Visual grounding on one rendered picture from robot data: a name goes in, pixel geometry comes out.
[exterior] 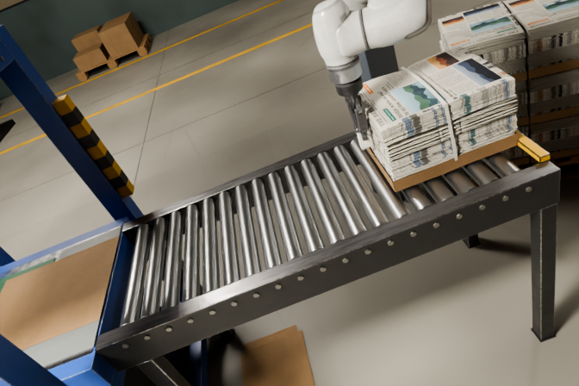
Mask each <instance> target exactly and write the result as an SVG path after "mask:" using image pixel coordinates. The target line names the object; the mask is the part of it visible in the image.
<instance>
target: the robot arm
mask: <svg viewBox="0 0 579 386"><path fill-rule="evenodd" d="M431 23H432V2H431V0H326V1H324V2H322V3H319V4H318V5H317V6H316V7H315V8H314V13H313V29H314V37H315V41H316V45H317V47H318V50H319V52H320V54H321V57H322V58H323V59H324V61H325V63H326V67H327V70H328V74H329V77H330V79H331V82H332V83H334V85H335V88H336V91H337V93H338V95H340V96H342V97H344V98H345V101H346V104H347V107H348V109H349V112H350V115H351V118H352V123H353V124H354V125H355V128H356V133H357V136H358V141H359V144H360V147H361V148H362V150H364V149H366V148H368V147H371V143H370V138H369V135H368V126H367V121H366V117H365V112H364V106H362V103H361V102H362V99H361V96H359V95H358V93H359V92H360V91H361V90H362V89H363V82H362V78H361V74H362V68H361V65H360V61H359V56H358V54H359V53H361V52H363V51H366V50H369V49H373V48H379V47H388V46H392V45H395V44H398V43H401V42H404V41H406V40H410V39H413V38H414V37H416V36H418V35H420V34H422V33H423V32H425V31H426V30H427V28H428V27H429V26H430V25H431Z"/></svg>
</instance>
